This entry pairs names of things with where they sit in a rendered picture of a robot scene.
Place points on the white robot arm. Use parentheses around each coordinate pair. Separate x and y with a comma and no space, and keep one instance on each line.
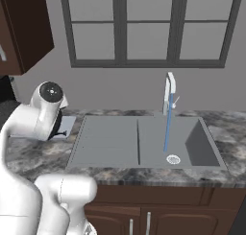
(22,155)

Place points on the grey kitchen sink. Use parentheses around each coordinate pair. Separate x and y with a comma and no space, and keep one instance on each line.
(109,143)

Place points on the grey flat tray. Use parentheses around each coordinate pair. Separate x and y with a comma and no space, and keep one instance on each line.
(69,123)

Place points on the round white sink drain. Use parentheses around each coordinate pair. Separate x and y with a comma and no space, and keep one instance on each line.
(173,159)

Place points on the brown panel under sink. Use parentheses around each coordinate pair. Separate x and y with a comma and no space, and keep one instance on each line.
(150,195)

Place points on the white and grey tap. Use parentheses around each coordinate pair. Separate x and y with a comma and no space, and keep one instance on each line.
(167,95)

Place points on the blue water stream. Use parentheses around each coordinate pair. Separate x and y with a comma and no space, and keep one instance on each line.
(167,130)

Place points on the dark grey framed window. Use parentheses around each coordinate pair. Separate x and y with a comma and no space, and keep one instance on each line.
(120,28)

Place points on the brown base cupboard door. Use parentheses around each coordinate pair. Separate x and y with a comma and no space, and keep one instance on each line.
(109,223)
(189,223)

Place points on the brown wall cupboard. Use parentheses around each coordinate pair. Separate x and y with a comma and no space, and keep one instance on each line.
(25,24)

